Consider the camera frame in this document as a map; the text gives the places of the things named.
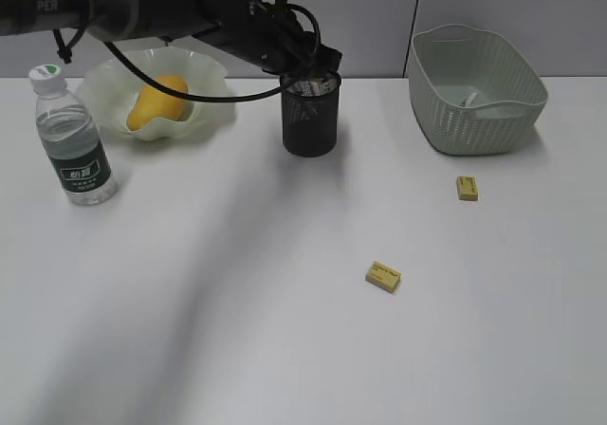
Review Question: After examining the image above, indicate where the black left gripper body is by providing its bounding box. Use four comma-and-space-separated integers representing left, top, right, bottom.
246, 0, 342, 77

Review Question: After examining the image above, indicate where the yellow mango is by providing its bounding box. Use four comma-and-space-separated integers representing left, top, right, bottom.
126, 85, 187, 131

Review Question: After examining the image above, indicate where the waste paper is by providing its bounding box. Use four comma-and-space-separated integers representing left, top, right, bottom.
461, 92, 478, 108

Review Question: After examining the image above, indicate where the clear water bottle green label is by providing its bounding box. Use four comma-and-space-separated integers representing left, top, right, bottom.
28, 64, 118, 206

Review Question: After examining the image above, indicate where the yellow eraser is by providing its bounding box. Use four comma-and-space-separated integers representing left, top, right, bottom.
456, 176, 479, 201
365, 261, 401, 293

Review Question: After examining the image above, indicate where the white pen grey grip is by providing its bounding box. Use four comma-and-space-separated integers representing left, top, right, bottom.
292, 79, 334, 98

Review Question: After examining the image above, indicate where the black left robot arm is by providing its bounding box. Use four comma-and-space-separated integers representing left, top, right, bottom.
1, 0, 341, 75

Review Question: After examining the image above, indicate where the black mesh pen holder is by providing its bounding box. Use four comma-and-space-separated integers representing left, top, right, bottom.
281, 72, 341, 157

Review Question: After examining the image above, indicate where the pale green woven basket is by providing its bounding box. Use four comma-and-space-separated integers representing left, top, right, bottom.
408, 24, 548, 157

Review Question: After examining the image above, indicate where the pale green wavy plate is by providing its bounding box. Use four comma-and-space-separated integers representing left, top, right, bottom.
76, 46, 235, 141

